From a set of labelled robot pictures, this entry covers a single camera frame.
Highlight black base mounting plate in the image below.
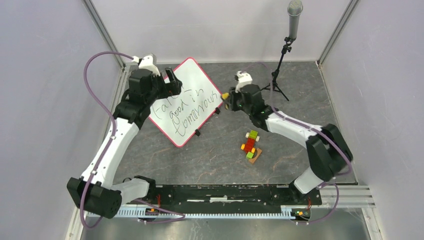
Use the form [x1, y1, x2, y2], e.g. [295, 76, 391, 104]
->
[143, 184, 323, 215]

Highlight pink framed whiteboard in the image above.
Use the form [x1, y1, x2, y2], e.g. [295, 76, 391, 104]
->
[149, 57, 223, 148]

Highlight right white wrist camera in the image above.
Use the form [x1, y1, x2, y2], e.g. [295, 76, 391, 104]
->
[234, 71, 253, 93]

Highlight brown wooden block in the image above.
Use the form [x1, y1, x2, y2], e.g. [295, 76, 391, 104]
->
[248, 148, 263, 165]

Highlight silver microphone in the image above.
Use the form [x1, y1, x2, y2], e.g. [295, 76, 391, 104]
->
[287, 0, 304, 42]

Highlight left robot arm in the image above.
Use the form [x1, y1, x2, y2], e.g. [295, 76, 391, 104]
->
[66, 67, 183, 219]

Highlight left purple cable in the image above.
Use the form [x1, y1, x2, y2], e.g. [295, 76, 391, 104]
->
[79, 51, 138, 229]

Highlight black microphone tripod stand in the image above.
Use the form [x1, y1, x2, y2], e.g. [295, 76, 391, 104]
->
[260, 36, 293, 101]

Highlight colourful toy block car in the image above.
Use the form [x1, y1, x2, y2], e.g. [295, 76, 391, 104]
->
[240, 130, 260, 160]

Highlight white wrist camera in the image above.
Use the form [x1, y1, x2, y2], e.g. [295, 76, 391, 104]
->
[138, 53, 161, 76]
[234, 71, 253, 93]

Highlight white cable duct rail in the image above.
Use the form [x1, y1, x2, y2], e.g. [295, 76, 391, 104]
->
[116, 205, 311, 221]

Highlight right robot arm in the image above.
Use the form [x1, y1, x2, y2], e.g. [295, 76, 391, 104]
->
[221, 84, 353, 204]

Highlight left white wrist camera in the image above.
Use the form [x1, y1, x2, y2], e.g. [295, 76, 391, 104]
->
[138, 53, 161, 76]

